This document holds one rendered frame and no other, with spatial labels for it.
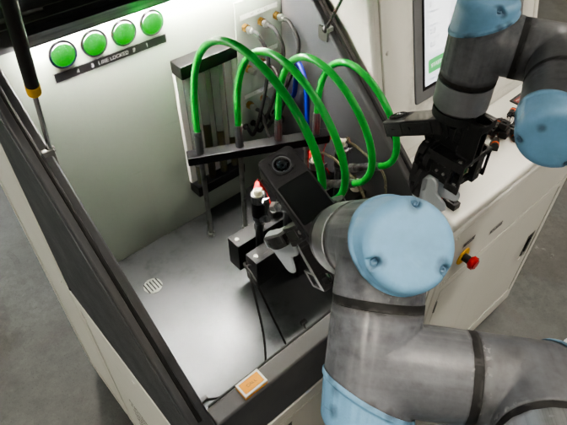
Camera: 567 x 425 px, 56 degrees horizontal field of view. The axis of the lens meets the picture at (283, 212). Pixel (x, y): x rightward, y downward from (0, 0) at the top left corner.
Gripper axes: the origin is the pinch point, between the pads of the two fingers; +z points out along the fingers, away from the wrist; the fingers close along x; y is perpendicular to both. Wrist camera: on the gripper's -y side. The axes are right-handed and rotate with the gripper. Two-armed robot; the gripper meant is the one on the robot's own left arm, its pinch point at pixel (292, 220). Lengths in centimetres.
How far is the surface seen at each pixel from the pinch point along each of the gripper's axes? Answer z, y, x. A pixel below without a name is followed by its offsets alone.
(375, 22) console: 34, -23, 43
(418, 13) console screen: 38, -21, 55
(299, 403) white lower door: 39, 38, -10
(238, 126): 43.8, -18.7, 8.3
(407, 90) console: 46, -7, 48
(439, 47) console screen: 45, -13, 60
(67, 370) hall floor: 144, 21, -75
